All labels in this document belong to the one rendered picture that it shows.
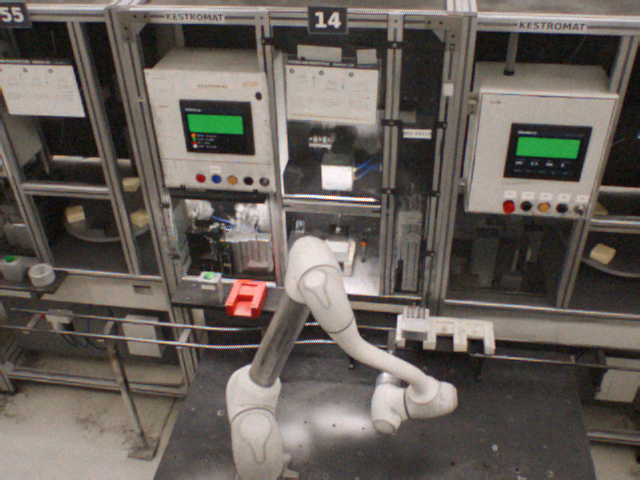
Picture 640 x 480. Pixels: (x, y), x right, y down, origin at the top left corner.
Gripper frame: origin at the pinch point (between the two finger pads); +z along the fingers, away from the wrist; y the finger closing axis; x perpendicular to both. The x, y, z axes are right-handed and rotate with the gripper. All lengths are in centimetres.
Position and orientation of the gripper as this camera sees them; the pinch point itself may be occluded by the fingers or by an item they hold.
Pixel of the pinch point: (392, 338)
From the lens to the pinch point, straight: 247.4
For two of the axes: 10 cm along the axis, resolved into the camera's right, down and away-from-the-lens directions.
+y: -0.2, -8.1, -5.9
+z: 1.5, -5.9, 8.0
